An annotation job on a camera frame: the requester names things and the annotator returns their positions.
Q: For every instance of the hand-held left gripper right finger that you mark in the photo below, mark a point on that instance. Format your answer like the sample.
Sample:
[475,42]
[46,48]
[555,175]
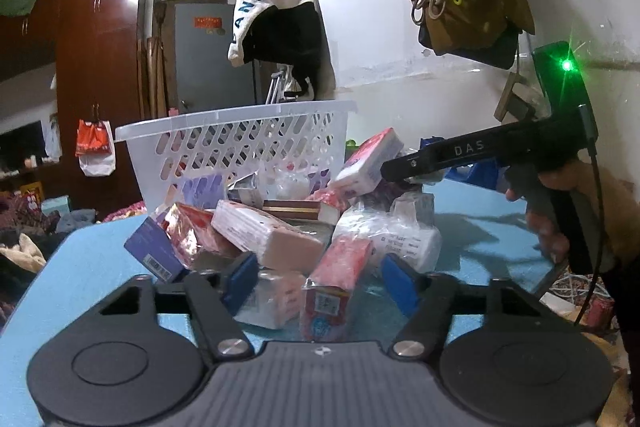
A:
[400,283]

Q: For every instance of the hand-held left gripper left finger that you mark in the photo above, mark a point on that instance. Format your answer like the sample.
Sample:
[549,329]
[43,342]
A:
[239,279]

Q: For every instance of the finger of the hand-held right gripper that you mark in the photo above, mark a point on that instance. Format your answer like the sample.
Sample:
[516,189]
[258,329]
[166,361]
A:
[407,164]

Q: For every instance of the white plastic packet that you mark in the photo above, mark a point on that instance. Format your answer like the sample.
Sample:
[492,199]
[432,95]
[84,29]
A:
[400,242]

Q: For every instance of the pink and white tissue pack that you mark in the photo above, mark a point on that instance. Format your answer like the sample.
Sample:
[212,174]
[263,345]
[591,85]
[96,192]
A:
[365,162]

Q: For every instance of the long pink tissue pack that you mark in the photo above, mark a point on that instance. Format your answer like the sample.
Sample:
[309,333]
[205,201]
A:
[270,237]

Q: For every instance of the red tissue pack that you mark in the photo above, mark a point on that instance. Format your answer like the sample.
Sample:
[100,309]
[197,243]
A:
[330,297]

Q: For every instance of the white plastic basket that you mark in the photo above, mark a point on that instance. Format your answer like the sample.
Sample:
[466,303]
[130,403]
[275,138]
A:
[225,117]

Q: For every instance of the person's right hand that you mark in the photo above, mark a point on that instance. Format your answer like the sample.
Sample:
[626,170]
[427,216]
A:
[550,232]

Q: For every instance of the red snack packet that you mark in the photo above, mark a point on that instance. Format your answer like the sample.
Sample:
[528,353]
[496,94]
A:
[195,227]

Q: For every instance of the brown flat box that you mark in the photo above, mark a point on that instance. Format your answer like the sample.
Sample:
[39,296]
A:
[295,209]

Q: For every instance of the blue table cover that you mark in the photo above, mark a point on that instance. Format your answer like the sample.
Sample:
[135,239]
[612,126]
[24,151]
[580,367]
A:
[475,227]

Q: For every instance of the purple box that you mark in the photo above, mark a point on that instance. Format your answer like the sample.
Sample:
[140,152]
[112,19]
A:
[150,247]

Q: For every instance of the clear white packet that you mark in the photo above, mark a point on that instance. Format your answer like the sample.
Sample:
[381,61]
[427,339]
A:
[290,184]

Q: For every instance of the pink patterned blanket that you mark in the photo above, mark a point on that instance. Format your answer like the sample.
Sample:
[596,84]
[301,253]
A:
[125,212]

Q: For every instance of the metal crutch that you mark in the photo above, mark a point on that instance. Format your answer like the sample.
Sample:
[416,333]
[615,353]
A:
[277,87]

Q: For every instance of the red can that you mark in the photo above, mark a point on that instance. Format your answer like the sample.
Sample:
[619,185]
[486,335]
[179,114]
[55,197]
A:
[599,311]

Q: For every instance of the white and black jacket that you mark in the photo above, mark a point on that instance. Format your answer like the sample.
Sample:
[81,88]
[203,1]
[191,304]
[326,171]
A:
[280,32]

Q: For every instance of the teal box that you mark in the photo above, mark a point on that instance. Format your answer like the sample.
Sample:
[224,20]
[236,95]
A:
[55,206]

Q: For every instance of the orange and white plastic bag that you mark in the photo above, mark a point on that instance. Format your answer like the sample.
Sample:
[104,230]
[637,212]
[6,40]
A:
[95,142]

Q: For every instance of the grey metal door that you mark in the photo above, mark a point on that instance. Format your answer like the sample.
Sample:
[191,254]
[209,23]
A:
[200,67]

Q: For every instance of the wooden planks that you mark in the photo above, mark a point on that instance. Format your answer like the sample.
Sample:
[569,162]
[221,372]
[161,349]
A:
[152,67]

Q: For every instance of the white hanging bag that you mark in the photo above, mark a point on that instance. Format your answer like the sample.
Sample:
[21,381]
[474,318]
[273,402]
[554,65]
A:
[52,137]

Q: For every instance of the black television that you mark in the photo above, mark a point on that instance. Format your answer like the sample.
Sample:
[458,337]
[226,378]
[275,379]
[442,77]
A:
[20,144]

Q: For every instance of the brown wooden wardrobe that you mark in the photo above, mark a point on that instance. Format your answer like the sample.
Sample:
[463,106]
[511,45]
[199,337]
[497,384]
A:
[100,57]

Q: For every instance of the wooden wall block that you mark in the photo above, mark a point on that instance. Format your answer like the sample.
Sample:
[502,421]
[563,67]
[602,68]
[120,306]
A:
[517,99]

